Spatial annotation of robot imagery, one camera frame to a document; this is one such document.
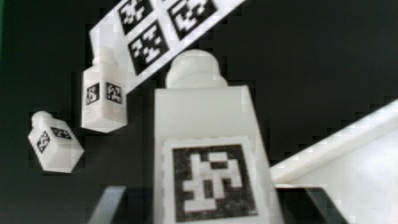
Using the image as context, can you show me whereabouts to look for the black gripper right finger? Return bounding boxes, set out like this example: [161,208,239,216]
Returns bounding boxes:
[300,186,351,224]

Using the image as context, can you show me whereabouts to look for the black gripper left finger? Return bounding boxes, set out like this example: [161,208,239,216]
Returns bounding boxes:
[87,186,126,224]

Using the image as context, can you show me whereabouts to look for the white table leg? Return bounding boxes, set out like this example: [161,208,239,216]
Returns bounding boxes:
[81,48,127,133]
[28,111,83,173]
[152,50,284,224]

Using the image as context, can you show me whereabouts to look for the white U-shaped obstacle fence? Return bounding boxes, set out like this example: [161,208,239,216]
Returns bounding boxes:
[270,99,398,224]

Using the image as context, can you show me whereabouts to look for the AprilTag marker sheet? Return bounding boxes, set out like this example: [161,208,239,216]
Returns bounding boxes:
[88,0,245,90]

